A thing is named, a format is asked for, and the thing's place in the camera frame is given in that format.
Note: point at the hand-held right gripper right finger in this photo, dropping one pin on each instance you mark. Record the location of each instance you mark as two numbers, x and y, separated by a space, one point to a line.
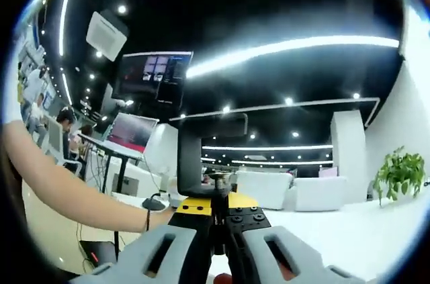
312 260

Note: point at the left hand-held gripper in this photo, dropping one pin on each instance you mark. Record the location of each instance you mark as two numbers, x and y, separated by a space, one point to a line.
173 200

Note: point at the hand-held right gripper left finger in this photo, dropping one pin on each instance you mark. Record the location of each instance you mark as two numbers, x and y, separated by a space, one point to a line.
131 257

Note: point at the black fixed fixture clamp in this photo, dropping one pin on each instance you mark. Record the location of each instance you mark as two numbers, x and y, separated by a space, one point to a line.
188 163

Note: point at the white desk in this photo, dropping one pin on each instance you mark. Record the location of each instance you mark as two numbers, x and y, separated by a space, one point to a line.
336 237

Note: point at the person's left hand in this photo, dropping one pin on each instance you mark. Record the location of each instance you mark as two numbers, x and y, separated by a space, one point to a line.
159 220

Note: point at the person's right hand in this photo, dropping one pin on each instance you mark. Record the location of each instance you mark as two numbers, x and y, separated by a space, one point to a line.
223 280

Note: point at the black device with red light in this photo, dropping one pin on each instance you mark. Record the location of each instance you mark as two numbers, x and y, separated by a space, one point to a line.
100 250

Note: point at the white square pillar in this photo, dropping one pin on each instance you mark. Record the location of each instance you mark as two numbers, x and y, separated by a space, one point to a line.
349 156
163 153

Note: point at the white plastic storage box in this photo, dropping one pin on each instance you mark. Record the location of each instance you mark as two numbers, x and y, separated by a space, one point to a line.
319 193
265 190

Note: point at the open grey laptop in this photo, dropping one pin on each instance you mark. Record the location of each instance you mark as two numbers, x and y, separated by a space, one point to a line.
132 131

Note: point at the green potted plant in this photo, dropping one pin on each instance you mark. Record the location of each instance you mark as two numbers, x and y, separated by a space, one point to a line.
399 176

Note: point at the dark computer monitor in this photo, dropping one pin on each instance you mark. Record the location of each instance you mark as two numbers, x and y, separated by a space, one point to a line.
151 76

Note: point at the white office chair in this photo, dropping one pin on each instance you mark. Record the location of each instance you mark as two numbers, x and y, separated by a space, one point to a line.
55 136

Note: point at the ceiling air conditioner vent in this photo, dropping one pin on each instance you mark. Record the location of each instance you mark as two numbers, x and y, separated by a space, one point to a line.
105 34

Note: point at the long ceiling light strip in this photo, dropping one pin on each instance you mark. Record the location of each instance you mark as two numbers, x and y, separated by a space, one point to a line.
285 49

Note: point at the round ceiling spotlights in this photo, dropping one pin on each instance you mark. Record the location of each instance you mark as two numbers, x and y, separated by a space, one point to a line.
122 9

